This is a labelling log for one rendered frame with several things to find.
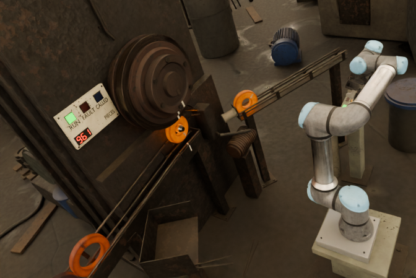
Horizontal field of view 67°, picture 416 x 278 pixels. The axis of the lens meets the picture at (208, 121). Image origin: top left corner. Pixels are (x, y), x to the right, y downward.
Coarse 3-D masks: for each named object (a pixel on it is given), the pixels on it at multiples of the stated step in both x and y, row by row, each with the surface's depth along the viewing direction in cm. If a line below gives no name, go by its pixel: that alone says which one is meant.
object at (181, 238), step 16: (160, 208) 144; (176, 208) 144; (192, 208) 144; (160, 224) 150; (176, 224) 147; (192, 224) 145; (144, 240) 132; (160, 240) 144; (176, 240) 141; (192, 240) 139; (144, 256) 129; (160, 256) 138; (176, 256) 121; (192, 256) 133; (160, 272) 127; (176, 272) 127; (192, 272) 128
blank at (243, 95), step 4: (240, 92) 191; (244, 92) 190; (248, 92) 190; (252, 92) 191; (236, 96) 191; (240, 96) 189; (244, 96) 190; (248, 96) 191; (252, 96) 192; (256, 96) 194; (236, 100) 190; (240, 100) 191; (252, 100) 194; (256, 100) 195; (236, 104) 191; (240, 104) 192; (248, 104) 197; (252, 104) 195; (236, 108) 193; (240, 108) 194; (244, 108) 195
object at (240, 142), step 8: (240, 128) 204; (248, 128) 202; (232, 136) 203; (240, 136) 198; (248, 136) 199; (232, 144) 194; (240, 144) 194; (248, 144) 199; (232, 152) 198; (240, 152) 195; (248, 152) 203; (240, 160) 204; (248, 160) 204; (240, 168) 210; (248, 168) 205; (240, 176) 216; (248, 176) 210; (256, 176) 216; (248, 184) 216; (256, 184) 217; (248, 192) 223; (256, 192) 219
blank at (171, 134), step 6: (180, 120) 172; (186, 120) 177; (174, 126) 169; (186, 126) 177; (168, 132) 167; (174, 132) 170; (180, 132) 175; (186, 132) 178; (168, 138) 170; (174, 138) 170; (180, 138) 174
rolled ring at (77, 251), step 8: (80, 240) 135; (88, 240) 135; (96, 240) 139; (104, 240) 142; (80, 248) 133; (104, 248) 143; (72, 256) 132; (72, 264) 132; (80, 272) 135; (88, 272) 138
